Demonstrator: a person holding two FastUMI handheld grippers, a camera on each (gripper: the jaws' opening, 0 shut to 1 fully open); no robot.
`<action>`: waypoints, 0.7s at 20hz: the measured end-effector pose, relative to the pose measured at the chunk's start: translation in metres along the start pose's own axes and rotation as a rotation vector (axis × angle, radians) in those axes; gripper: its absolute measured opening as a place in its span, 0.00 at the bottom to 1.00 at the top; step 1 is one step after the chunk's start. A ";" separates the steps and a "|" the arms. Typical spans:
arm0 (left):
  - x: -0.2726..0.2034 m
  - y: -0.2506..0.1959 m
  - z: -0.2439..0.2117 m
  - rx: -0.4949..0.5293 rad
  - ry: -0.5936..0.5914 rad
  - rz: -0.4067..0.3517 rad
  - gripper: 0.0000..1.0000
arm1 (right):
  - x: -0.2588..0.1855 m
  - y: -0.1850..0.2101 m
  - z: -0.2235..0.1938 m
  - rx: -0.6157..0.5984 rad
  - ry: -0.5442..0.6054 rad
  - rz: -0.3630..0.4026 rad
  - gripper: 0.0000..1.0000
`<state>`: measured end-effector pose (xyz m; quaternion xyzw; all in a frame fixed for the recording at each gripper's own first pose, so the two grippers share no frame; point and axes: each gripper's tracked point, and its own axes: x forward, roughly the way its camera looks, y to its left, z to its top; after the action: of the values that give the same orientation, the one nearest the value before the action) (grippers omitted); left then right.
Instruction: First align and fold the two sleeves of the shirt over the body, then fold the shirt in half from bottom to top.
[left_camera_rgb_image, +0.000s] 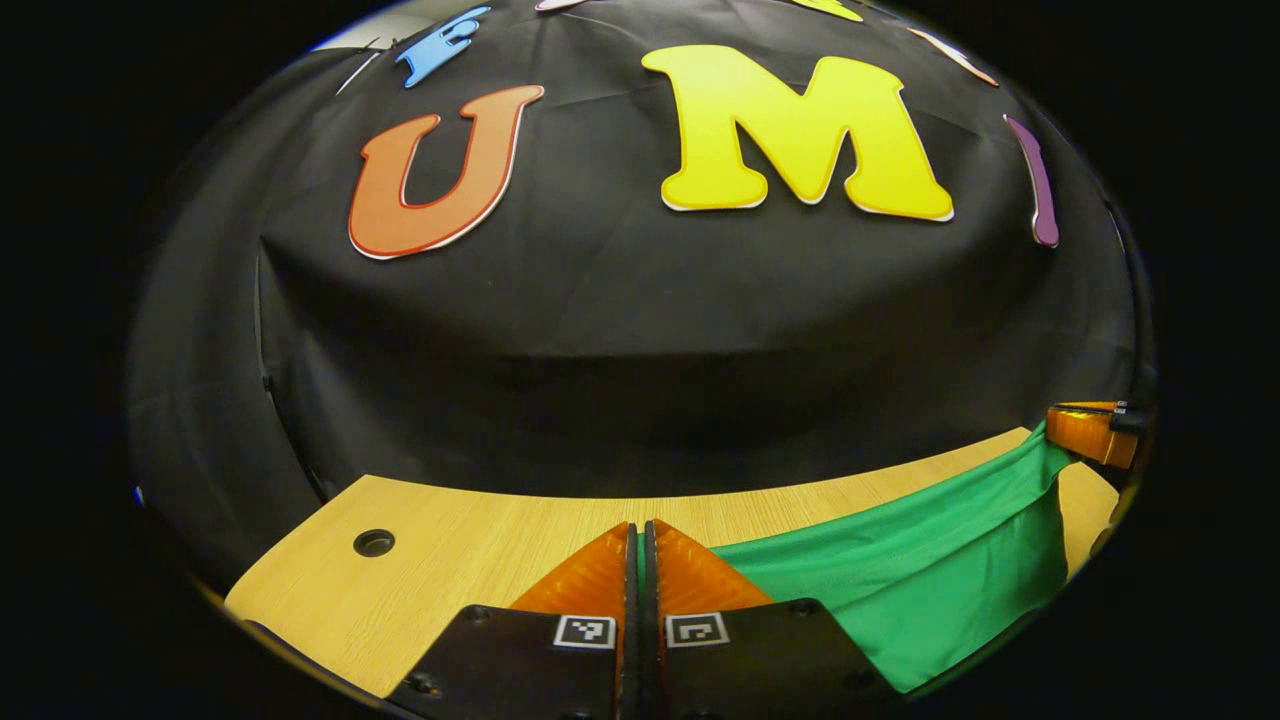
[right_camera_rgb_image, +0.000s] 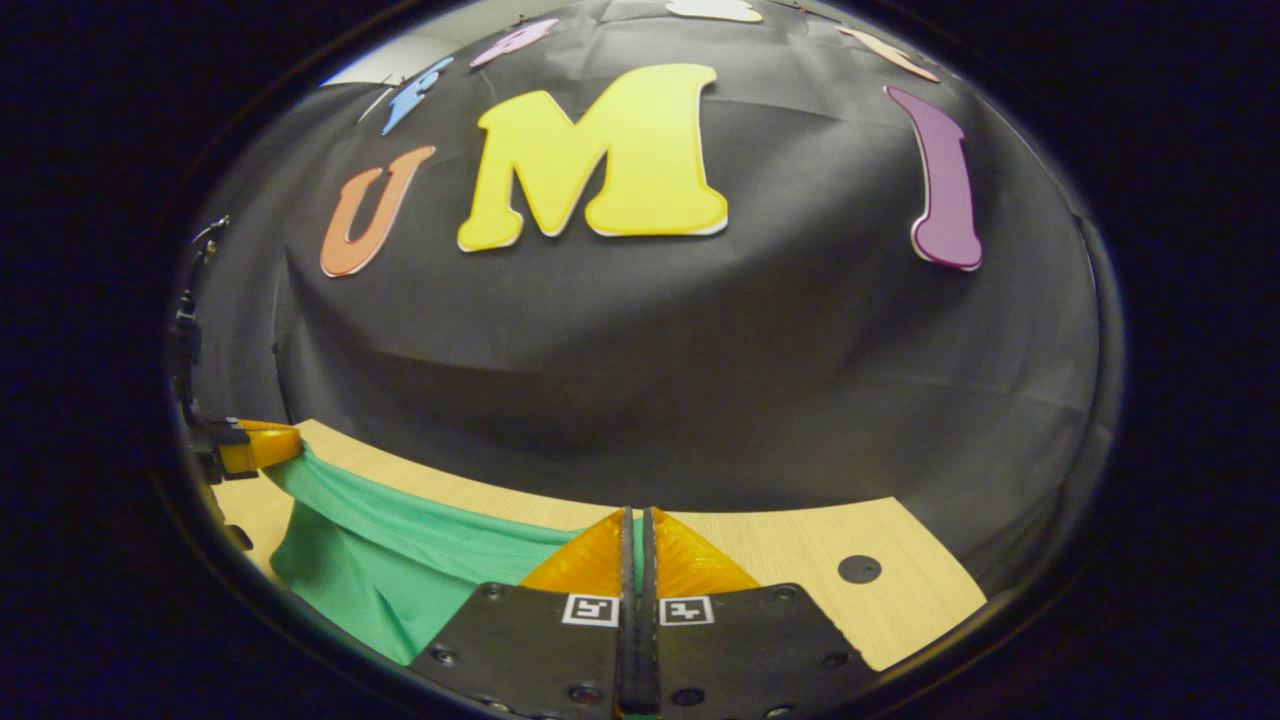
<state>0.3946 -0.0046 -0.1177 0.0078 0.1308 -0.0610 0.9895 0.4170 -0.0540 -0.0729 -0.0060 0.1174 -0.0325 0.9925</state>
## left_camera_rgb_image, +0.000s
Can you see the black backdrop cloth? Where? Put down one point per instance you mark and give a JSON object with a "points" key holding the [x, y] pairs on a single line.
{"points": [[650, 360]]}

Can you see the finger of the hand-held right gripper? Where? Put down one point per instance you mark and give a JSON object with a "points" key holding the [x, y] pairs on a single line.
{"points": [[1090, 432]]}

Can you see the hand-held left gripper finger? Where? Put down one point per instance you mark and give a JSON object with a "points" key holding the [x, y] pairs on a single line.
{"points": [[632, 640], [650, 640]]}

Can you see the green T-shirt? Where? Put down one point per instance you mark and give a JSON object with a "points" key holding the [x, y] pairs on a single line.
{"points": [[900, 570]]}

